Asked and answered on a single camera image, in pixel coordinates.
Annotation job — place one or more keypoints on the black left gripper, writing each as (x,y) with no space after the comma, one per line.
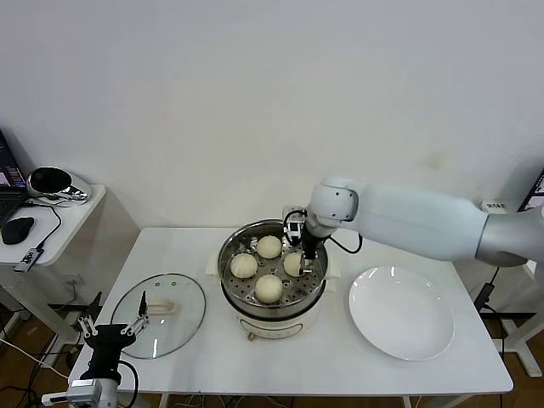
(106,342)

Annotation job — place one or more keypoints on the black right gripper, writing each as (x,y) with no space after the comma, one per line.
(310,246)

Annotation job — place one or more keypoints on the white steamed baozi bun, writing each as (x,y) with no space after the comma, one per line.
(269,246)
(292,263)
(243,265)
(268,288)

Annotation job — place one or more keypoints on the round glass pot lid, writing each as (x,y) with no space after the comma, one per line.
(187,306)

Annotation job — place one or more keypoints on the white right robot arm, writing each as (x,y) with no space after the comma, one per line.
(404,217)

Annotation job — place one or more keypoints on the perforated steel steamer basket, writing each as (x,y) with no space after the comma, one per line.
(240,293)

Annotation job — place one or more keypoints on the cream electric cooker base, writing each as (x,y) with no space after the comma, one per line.
(272,327)

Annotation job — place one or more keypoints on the large white plate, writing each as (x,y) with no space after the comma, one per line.
(399,314)

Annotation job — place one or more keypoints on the small grey usb hub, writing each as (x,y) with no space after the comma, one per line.
(29,258)

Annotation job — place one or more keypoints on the white side table with mouse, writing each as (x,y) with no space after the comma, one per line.
(89,200)

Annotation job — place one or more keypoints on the black computer mouse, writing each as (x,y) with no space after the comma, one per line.
(18,229)

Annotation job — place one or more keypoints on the black laptop beside chrome device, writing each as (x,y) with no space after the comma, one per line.
(7,174)

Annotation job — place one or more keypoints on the black power adapter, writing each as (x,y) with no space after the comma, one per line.
(484,294)

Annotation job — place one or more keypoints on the white side table with label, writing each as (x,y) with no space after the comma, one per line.
(516,344)

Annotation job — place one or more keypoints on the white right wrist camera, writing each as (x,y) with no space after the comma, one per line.
(293,227)

